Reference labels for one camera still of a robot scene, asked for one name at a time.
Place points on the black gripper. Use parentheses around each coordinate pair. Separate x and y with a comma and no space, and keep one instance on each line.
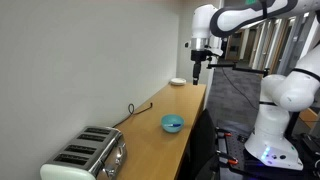
(198,55)

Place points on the blue and white pen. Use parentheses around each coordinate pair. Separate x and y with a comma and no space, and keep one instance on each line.
(174,125)

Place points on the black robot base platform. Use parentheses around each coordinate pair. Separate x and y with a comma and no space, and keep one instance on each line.
(240,166)

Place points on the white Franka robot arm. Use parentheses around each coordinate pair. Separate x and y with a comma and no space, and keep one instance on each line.
(276,126)

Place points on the light blue bowl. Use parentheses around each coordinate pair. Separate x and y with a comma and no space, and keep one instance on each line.
(172,119)

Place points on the small white dish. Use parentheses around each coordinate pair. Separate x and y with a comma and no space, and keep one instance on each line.
(178,81)

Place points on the black clamp orange tip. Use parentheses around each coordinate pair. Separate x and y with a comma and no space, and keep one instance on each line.
(228,160)
(224,134)

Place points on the silver four-slot toaster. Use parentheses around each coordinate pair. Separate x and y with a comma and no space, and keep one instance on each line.
(87,154)

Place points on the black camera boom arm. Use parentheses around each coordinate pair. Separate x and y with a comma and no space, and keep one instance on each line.
(240,68)

